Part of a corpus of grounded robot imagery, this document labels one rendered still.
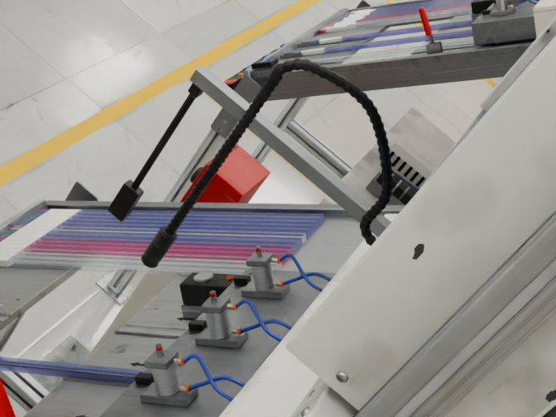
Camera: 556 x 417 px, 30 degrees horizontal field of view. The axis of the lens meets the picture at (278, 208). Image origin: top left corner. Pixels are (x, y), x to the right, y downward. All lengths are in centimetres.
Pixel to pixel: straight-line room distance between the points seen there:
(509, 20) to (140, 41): 183
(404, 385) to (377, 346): 4
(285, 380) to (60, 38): 268
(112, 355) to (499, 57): 121
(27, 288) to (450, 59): 109
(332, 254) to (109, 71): 220
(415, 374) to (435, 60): 156
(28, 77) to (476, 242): 271
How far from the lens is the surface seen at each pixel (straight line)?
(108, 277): 280
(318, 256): 139
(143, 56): 368
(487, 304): 66
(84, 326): 266
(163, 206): 164
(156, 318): 130
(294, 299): 114
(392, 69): 225
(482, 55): 219
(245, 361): 103
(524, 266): 64
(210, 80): 105
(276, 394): 93
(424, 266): 69
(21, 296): 146
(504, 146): 64
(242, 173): 200
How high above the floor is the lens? 187
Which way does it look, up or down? 33 degrees down
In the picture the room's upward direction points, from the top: 37 degrees clockwise
